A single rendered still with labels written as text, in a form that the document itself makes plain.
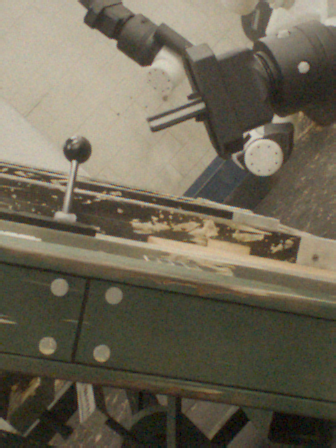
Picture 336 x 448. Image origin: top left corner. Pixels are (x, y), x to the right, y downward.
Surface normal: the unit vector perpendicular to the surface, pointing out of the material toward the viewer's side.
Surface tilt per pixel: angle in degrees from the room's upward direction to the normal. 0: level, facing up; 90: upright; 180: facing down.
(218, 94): 90
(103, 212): 90
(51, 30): 90
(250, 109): 90
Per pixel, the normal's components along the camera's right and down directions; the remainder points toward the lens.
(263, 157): -0.06, 0.33
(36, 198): 0.18, 0.09
